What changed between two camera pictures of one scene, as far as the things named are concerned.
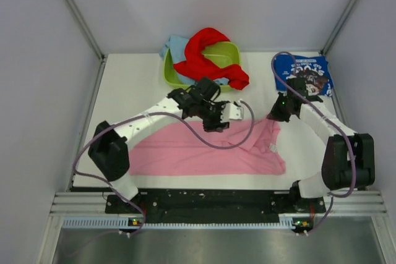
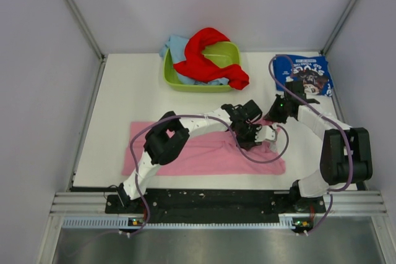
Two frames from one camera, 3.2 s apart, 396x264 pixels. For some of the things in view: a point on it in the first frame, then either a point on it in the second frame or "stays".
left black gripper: [216, 125] -> [248, 144]
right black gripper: [275, 113] stays
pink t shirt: [177, 149] stays
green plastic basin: [223, 54] stays
